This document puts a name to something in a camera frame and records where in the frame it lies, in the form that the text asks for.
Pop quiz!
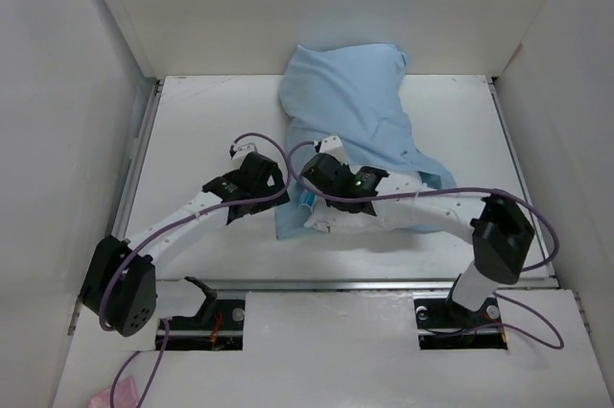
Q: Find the light blue pillowcase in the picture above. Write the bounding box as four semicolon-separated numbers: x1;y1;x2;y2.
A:
273;43;457;241

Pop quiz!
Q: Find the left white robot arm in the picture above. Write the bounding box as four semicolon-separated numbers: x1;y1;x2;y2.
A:
79;152;289;337

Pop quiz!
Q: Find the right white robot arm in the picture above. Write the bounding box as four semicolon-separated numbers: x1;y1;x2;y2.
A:
300;154;534;325

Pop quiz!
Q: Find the aluminium front rail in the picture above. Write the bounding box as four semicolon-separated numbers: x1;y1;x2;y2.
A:
103;276;560;293

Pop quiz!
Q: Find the pink plastic bag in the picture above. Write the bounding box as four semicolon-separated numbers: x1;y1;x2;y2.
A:
86;376;139;408

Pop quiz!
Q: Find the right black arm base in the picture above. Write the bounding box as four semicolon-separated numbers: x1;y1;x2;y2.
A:
413;297;508;350

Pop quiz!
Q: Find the blue pillow tag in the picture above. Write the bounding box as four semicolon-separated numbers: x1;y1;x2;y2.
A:
298;189;317;211

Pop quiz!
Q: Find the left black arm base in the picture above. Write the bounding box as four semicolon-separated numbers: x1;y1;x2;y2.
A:
166;294;247;351

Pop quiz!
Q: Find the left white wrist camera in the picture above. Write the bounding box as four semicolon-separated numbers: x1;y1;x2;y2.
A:
229;142;257;160

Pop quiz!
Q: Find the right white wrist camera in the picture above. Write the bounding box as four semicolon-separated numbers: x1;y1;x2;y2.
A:
315;135;347;163

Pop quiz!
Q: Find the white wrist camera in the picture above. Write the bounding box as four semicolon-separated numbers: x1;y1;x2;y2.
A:
229;142;257;160
315;135;347;163

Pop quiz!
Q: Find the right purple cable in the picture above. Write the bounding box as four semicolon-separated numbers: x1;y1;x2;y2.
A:
286;140;565;350

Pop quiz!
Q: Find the white pillow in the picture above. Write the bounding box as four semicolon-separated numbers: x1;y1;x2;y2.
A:
302;172;461;235

